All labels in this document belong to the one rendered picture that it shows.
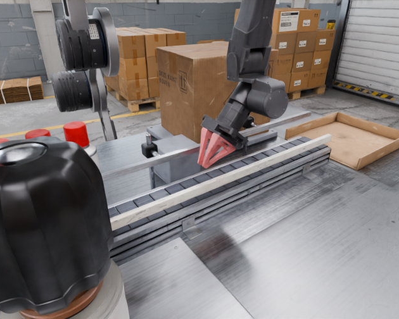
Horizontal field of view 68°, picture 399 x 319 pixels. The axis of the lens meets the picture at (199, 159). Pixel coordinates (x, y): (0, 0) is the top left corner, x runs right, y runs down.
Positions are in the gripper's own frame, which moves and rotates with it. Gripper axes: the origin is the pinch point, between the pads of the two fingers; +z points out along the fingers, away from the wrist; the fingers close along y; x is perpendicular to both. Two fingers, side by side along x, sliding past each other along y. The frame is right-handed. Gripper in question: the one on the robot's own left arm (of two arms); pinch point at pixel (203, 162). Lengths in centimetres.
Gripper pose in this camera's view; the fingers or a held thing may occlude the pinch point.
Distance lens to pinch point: 64.8
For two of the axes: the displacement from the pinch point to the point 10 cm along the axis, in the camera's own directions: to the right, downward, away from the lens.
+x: 6.3, 3.6, 6.9
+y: 5.7, 3.9, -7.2
